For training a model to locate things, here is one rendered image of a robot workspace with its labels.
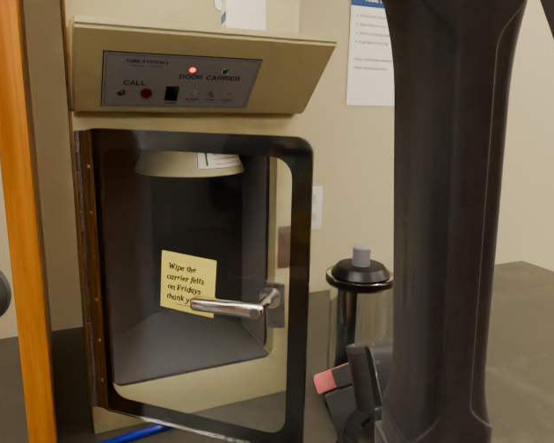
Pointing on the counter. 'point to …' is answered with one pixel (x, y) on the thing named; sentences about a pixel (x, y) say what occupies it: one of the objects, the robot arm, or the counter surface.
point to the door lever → (271, 297)
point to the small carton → (244, 14)
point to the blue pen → (137, 434)
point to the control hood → (132, 39)
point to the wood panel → (23, 211)
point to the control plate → (143, 71)
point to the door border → (89, 238)
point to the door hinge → (85, 265)
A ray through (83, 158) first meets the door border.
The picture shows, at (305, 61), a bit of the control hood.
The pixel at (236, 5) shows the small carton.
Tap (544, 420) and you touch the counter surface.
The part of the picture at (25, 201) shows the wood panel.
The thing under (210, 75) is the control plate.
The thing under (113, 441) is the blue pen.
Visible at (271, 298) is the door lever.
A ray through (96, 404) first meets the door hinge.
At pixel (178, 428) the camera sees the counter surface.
